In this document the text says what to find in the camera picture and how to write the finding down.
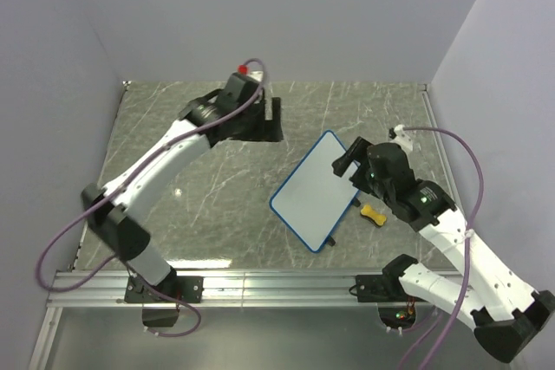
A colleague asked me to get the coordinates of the yellow whiteboard eraser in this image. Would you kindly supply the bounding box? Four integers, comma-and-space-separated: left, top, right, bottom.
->
360, 204, 387, 227

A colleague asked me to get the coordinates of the blue-framed whiteboard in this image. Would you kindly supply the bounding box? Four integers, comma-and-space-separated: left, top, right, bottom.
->
269, 130, 359, 253

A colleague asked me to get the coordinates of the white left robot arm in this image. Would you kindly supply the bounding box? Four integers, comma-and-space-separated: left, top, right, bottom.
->
82, 88, 284, 302

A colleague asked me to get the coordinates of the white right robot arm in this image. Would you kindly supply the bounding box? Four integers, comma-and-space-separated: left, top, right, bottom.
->
331, 138, 554, 363

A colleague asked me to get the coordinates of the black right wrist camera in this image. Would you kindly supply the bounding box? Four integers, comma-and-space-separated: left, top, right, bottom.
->
367, 142, 416, 188

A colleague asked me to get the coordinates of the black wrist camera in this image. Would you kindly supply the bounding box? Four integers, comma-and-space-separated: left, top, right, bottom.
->
215, 72, 259, 114
367, 142, 416, 188

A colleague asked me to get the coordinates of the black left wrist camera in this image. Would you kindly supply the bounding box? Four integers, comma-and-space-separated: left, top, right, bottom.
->
215, 72, 259, 114

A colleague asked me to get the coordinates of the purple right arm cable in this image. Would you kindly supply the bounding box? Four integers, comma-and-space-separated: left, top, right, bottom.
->
395, 126, 485, 370

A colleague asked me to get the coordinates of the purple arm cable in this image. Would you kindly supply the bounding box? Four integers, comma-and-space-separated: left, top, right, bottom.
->
395, 126, 485, 370
34, 57, 266, 338

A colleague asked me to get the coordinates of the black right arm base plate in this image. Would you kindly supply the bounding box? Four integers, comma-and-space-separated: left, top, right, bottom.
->
348, 275, 423, 303

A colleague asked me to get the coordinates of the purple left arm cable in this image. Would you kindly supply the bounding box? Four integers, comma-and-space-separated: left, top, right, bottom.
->
34, 57, 266, 338

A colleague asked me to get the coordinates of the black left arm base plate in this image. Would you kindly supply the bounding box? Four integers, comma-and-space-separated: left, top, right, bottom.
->
124, 276, 204, 303

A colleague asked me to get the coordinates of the aluminium front rail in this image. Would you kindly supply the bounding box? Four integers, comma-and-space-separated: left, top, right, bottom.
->
29, 269, 508, 370

